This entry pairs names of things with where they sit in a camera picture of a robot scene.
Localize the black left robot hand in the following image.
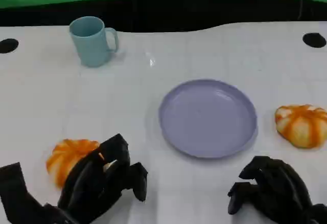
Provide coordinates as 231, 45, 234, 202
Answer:
57, 133, 149, 224

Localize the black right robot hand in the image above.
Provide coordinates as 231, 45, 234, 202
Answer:
227, 156, 314, 224

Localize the orange and white bread roll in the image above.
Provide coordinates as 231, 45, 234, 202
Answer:
45, 139, 105, 189
274, 104, 327, 149

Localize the lilac plate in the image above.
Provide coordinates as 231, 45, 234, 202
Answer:
158, 79, 258, 159

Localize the pale green mug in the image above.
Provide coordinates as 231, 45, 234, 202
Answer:
68, 16, 120, 68

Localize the black cloth under green cloth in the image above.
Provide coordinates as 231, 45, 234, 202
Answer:
0, 0, 327, 33

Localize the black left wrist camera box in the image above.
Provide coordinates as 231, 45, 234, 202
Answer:
0, 162, 48, 224

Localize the black table cable hole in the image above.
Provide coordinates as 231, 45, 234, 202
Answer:
0, 38, 19, 54
302, 32, 327, 48

